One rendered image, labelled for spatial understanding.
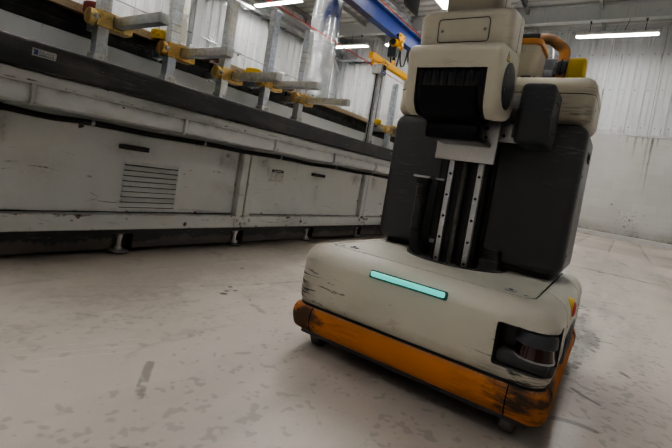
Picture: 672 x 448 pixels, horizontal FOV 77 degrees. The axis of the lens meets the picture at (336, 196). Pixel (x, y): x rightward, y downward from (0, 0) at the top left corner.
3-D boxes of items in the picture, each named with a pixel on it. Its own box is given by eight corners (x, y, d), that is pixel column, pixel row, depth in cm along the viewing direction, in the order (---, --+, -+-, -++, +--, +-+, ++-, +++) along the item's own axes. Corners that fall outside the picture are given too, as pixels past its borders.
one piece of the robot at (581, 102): (402, 264, 159) (440, 42, 155) (563, 309, 129) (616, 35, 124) (356, 274, 131) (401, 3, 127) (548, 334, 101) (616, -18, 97)
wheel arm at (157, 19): (169, 29, 124) (171, 14, 123) (158, 24, 121) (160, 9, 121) (95, 36, 148) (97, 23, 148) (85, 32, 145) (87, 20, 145)
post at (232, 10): (223, 115, 177) (240, 0, 175) (216, 113, 175) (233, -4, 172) (217, 115, 179) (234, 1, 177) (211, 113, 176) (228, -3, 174)
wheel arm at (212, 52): (233, 60, 145) (235, 48, 144) (225, 57, 142) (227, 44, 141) (159, 62, 169) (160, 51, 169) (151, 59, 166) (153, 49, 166)
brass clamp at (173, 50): (195, 65, 161) (197, 51, 161) (163, 53, 150) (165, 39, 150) (185, 65, 165) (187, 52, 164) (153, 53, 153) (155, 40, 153)
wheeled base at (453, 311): (394, 293, 169) (404, 231, 167) (573, 351, 133) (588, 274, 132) (283, 329, 113) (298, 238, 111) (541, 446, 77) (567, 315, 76)
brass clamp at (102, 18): (133, 37, 140) (135, 22, 140) (91, 21, 129) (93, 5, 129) (123, 38, 144) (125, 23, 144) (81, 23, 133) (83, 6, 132)
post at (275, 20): (266, 114, 198) (282, 11, 195) (261, 113, 195) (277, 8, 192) (261, 114, 200) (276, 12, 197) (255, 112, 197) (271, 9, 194)
